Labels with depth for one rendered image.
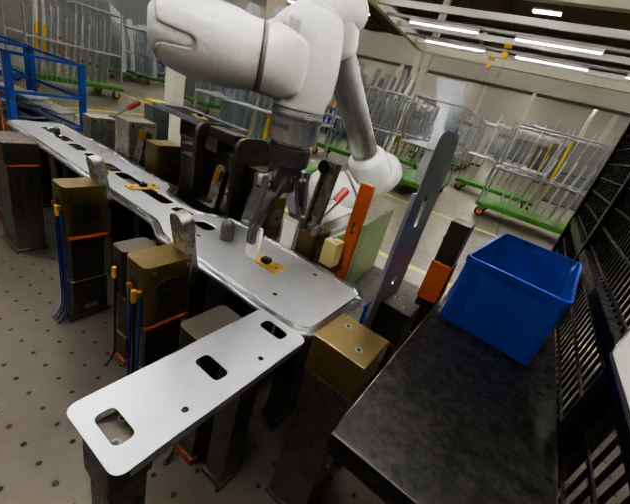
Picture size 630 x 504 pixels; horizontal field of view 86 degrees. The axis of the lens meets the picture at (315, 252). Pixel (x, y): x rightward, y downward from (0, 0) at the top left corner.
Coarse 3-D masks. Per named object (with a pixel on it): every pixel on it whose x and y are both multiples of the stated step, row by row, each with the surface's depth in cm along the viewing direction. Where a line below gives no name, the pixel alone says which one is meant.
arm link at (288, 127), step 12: (276, 108) 55; (276, 120) 56; (288, 120) 55; (300, 120) 55; (312, 120) 56; (276, 132) 57; (288, 132) 56; (300, 132) 56; (312, 132) 57; (288, 144) 58; (300, 144) 57; (312, 144) 58
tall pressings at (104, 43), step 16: (32, 0) 646; (48, 0) 670; (64, 0) 694; (80, 0) 716; (96, 0) 760; (32, 16) 654; (48, 16) 679; (64, 16) 703; (80, 16) 725; (96, 16) 745; (32, 32) 664; (48, 32) 689; (64, 32) 713; (80, 32) 734; (96, 32) 754; (48, 48) 698; (64, 48) 722; (96, 48) 767; (48, 64) 708; (64, 64) 732
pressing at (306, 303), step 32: (32, 128) 114; (64, 128) 123; (64, 160) 96; (128, 160) 108; (128, 192) 86; (160, 192) 91; (160, 224) 75; (224, 256) 69; (288, 256) 76; (256, 288) 62; (288, 288) 64; (320, 288) 67; (352, 288) 70; (288, 320) 56; (320, 320) 58
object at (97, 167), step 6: (90, 156) 72; (96, 156) 73; (90, 162) 73; (96, 162) 73; (102, 162) 73; (90, 168) 74; (96, 168) 73; (102, 168) 74; (90, 174) 75; (96, 174) 73; (102, 174) 74; (108, 174) 76; (96, 180) 75; (102, 180) 75; (108, 186) 77; (108, 192) 77; (108, 198) 78; (108, 204) 78
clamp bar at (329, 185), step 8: (328, 160) 76; (320, 168) 73; (328, 168) 72; (336, 168) 74; (320, 176) 76; (328, 176) 76; (336, 176) 75; (320, 184) 77; (328, 184) 75; (320, 192) 77; (328, 192) 75; (312, 200) 77; (320, 200) 77; (328, 200) 77; (312, 208) 78; (320, 208) 77; (312, 216) 80; (320, 216) 77; (304, 224) 79; (312, 232) 78
